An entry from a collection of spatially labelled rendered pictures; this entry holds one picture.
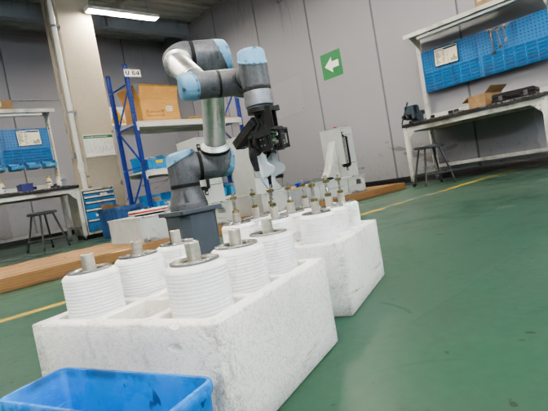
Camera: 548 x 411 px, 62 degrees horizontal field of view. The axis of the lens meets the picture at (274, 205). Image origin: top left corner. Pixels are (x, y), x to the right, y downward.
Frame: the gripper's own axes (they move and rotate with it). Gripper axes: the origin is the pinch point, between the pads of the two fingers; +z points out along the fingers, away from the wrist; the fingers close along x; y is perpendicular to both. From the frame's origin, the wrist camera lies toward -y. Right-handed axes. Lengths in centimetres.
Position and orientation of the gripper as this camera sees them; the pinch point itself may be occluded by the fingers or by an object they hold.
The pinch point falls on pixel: (267, 183)
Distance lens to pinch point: 122.5
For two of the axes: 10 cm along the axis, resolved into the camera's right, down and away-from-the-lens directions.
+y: 7.3, -0.9, -6.8
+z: 1.7, 9.8, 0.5
